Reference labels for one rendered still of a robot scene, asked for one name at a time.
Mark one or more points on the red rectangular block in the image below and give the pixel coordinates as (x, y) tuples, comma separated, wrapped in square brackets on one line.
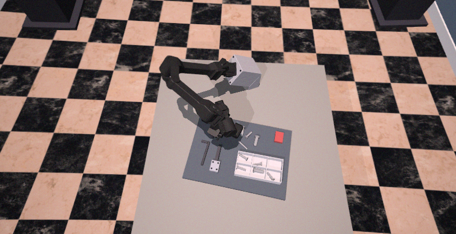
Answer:
[(278, 137)]

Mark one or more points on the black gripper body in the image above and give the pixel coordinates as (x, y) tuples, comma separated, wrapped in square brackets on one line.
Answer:
[(239, 130)]

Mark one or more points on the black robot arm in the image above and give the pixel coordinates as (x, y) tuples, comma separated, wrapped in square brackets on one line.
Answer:
[(207, 110)]

